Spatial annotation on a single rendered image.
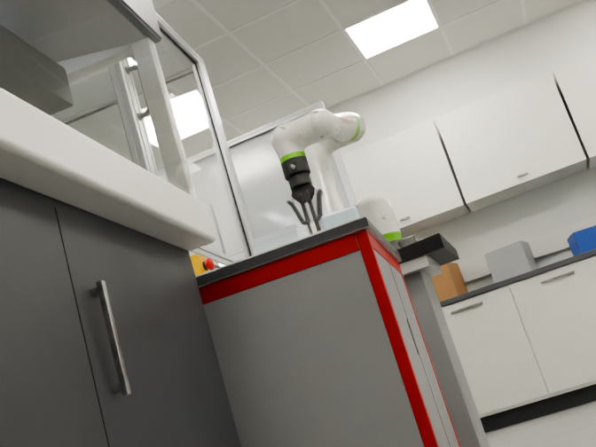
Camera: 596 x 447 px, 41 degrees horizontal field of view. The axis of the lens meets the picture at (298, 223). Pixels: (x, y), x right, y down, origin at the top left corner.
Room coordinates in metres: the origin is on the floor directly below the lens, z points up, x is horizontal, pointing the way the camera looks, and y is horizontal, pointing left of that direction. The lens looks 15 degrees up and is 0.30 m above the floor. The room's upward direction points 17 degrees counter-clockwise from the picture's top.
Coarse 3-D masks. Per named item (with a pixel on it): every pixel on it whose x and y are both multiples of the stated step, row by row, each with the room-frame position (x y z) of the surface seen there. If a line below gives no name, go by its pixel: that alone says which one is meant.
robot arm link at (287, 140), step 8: (296, 120) 2.55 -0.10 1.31; (280, 128) 2.56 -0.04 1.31; (288, 128) 2.54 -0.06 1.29; (296, 128) 2.53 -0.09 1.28; (272, 136) 2.57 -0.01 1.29; (280, 136) 2.55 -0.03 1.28; (288, 136) 2.54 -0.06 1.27; (296, 136) 2.54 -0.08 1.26; (272, 144) 2.59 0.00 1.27; (280, 144) 2.56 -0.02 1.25; (288, 144) 2.55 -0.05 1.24; (296, 144) 2.56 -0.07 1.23; (304, 144) 2.56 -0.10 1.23; (280, 152) 2.57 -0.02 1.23; (288, 152) 2.55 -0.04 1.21; (296, 152) 2.56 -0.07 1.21; (304, 152) 2.59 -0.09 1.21; (280, 160) 2.58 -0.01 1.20
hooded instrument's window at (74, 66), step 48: (0, 0) 1.12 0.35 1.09; (48, 0) 1.29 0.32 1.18; (96, 0) 1.52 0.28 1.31; (0, 48) 1.09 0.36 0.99; (48, 48) 1.25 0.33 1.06; (96, 48) 1.45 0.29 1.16; (144, 48) 1.74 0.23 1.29; (48, 96) 1.20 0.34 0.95; (96, 96) 1.40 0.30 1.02; (144, 96) 1.66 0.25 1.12; (144, 144) 1.58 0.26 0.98; (192, 192) 1.81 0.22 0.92
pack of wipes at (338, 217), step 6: (342, 210) 1.92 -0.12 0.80; (348, 210) 1.92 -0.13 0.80; (354, 210) 1.92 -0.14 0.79; (324, 216) 1.92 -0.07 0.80; (330, 216) 1.92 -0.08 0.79; (336, 216) 1.92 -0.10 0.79; (342, 216) 1.92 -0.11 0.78; (348, 216) 1.92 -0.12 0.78; (354, 216) 1.92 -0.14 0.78; (324, 222) 1.92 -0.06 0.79; (330, 222) 1.92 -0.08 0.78; (336, 222) 1.92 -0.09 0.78; (342, 222) 1.92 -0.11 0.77; (324, 228) 1.93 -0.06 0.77
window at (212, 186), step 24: (168, 48) 2.82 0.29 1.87; (168, 72) 2.74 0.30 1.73; (192, 72) 3.08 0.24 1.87; (192, 96) 2.98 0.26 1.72; (192, 120) 2.88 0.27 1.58; (192, 144) 2.80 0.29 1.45; (216, 144) 3.13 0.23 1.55; (192, 168) 2.72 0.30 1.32; (216, 168) 3.03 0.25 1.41; (216, 192) 2.93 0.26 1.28; (216, 216) 2.84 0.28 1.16; (216, 240) 2.76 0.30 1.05; (240, 240) 3.07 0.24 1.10
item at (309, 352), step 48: (336, 240) 1.90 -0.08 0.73; (384, 240) 2.13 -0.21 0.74; (240, 288) 1.95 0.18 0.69; (288, 288) 1.93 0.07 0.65; (336, 288) 1.91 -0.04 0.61; (384, 288) 1.89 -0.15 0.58; (240, 336) 1.96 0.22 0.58; (288, 336) 1.94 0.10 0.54; (336, 336) 1.92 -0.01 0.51; (384, 336) 1.90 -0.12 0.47; (240, 384) 1.97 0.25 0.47; (288, 384) 1.94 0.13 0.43; (336, 384) 1.92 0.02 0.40; (384, 384) 1.90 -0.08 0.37; (432, 384) 2.26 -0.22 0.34; (240, 432) 1.97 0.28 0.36; (288, 432) 1.95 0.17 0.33; (336, 432) 1.93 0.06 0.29; (384, 432) 1.91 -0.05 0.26; (432, 432) 1.89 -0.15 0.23
